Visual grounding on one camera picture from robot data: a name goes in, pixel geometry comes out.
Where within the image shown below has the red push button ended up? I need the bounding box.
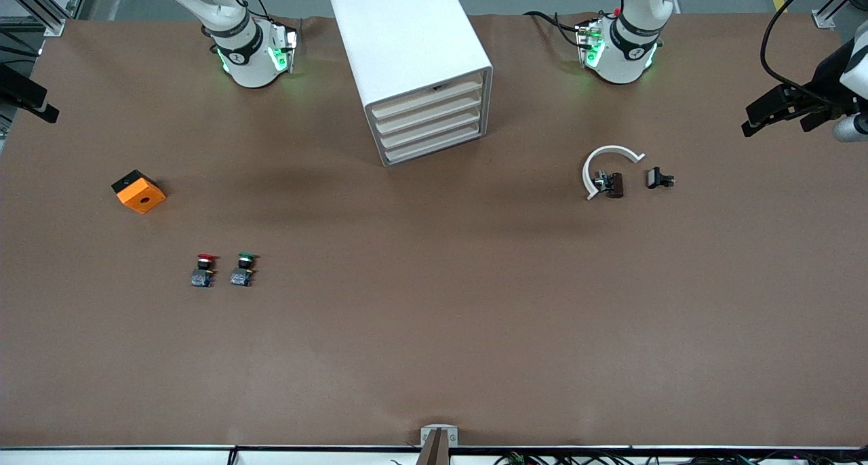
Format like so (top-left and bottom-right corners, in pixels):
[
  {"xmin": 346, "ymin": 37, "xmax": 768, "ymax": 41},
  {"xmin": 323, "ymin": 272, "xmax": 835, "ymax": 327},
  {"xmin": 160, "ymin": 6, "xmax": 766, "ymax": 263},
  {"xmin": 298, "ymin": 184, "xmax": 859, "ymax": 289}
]
[{"xmin": 191, "ymin": 254, "xmax": 218, "ymax": 288}]

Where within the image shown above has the white drawer cabinet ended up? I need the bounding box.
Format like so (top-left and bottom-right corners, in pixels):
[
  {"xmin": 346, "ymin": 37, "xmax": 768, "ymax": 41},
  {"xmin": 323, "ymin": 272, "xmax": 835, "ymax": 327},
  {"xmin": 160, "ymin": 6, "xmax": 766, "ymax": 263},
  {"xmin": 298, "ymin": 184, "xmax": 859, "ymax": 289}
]
[{"xmin": 328, "ymin": 0, "xmax": 494, "ymax": 168}]

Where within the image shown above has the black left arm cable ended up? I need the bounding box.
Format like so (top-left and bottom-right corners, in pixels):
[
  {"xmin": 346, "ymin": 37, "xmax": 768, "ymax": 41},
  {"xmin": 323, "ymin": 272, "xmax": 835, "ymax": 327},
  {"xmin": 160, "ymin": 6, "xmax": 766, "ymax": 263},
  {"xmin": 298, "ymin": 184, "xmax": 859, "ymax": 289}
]
[{"xmin": 759, "ymin": 0, "xmax": 868, "ymax": 106}]

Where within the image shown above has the orange black box with hole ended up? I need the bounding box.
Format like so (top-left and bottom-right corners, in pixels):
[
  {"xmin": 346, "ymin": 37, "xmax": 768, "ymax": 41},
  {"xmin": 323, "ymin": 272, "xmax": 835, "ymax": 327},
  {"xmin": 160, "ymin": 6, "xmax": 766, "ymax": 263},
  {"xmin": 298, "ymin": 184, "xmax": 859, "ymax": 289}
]
[{"xmin": 112, "ymin": 170, "xmax": 167, "ymax": 214}]

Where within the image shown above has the green push button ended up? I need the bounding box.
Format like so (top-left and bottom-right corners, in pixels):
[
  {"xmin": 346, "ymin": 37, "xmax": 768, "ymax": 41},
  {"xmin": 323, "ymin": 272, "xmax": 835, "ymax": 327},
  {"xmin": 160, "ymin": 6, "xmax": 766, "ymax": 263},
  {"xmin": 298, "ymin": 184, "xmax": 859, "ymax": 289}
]
[{"xmin": 230, "ymin": 252, "xmax": 258, "ymax": 287}]

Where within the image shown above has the brown terminal block component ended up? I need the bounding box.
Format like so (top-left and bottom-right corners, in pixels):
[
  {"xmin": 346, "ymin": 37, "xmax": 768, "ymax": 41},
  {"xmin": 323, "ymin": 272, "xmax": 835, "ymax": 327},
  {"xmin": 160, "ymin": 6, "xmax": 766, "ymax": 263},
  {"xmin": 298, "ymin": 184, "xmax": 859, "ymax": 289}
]
[{"xmin": 593, "ymin": 171, "xmax": 625, "ymax": 199}]

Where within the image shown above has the white curved plastic ring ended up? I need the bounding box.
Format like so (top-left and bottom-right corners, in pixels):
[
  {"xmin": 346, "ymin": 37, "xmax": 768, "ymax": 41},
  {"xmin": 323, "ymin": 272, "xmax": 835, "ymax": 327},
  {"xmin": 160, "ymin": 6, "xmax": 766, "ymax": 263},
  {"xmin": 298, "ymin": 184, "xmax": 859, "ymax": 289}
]
[{"xmin": 582, "ymin": 145, "xmax": 646, "ymax": 201}]

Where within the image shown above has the grey metal table bracket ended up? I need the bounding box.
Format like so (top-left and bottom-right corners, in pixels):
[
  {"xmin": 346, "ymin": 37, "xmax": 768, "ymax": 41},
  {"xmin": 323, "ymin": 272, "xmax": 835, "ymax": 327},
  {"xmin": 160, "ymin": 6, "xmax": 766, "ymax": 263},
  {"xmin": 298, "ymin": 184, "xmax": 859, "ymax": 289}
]
[{"xmin": 420, "ymin": 426, "xmax": 459, "ymax": 447}]

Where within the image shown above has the white table edge rail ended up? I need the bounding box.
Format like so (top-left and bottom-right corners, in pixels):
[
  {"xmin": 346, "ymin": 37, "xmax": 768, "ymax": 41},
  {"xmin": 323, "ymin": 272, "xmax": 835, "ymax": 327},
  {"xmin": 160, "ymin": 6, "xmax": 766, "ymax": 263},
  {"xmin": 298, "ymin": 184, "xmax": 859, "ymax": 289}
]
[{"xmin": 0, "ymin": 445, "xmax": 868, "ymax": 465}]

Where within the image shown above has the aluminium frame post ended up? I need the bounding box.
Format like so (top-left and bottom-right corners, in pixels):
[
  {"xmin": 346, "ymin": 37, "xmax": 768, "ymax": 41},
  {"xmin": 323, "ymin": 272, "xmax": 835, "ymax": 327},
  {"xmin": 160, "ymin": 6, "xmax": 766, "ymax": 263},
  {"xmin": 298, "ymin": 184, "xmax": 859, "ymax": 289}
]
[
  {"xmin": 812, "ymin": 0, "xmax": 868, "ymax": 29},
  {"xmin": 0, "ymin": 0, "xmax": 94, "ymax": 37}
]

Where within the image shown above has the black base power cable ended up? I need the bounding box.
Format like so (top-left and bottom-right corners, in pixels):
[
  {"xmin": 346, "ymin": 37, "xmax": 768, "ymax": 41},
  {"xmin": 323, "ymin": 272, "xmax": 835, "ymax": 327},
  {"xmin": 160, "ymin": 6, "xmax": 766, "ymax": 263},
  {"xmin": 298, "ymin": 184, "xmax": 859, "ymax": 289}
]
[{"xmin": 524, "ymin": 9, "xmax": 592, "ymax": 49}]

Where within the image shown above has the brown paper table cover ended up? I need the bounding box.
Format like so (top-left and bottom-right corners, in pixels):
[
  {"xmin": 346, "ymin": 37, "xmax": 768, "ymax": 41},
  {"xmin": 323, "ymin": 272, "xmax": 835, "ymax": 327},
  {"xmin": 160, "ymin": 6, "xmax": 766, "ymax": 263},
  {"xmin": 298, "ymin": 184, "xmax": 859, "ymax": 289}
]
[{"xmin": 0, "ymin": 14, "xmax": 868, "ymax": 449}]

